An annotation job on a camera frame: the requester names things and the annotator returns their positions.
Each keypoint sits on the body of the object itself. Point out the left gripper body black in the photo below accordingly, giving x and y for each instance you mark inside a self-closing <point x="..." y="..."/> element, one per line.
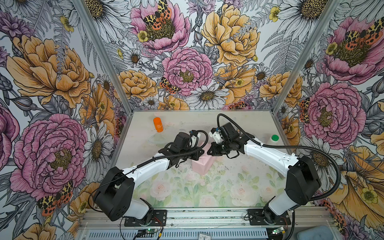
<point x="194" y="156"/>

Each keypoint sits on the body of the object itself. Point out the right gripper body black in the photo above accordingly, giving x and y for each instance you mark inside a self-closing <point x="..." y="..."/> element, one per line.
<point x="221" y="148"/>

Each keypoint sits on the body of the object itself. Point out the purple wrapping paper sheet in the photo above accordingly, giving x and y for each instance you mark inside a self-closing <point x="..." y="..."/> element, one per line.
<point x="203" y="165"/>

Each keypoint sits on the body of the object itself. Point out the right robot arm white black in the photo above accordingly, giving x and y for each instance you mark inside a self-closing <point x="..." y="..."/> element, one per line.
<point x="302" y="180"/>

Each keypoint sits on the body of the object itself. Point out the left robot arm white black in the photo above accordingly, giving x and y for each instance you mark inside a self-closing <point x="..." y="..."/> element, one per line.
<point x="114" y="196"/>

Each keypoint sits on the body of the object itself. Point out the orange tube bottle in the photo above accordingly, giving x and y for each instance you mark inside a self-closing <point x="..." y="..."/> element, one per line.
<point x="158" y="124"/>

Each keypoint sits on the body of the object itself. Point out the white bottle green cap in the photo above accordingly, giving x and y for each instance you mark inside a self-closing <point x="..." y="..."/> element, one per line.
<point x="273" y="140"/>

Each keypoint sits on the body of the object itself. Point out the blue-grey cloth pad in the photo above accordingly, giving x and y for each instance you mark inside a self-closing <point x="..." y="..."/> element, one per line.
<point x="316" y="233"/>

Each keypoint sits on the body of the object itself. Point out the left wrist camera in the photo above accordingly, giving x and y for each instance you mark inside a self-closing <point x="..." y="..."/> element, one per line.
<point x="184" y="141"/>

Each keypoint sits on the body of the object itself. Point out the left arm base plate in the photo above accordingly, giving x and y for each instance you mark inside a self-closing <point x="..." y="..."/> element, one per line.
<point x="154" y="218"/>

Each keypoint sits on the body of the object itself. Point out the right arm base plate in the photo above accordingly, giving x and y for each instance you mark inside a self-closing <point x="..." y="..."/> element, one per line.
<point x="260" y="217"/>

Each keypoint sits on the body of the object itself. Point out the white slotted cable duct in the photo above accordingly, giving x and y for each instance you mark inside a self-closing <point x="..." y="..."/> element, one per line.
<point x="181" y="234"/>

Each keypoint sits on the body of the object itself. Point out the aluminium front rail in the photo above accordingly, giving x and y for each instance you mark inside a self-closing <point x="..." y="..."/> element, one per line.
<point x="216" y="218"/>

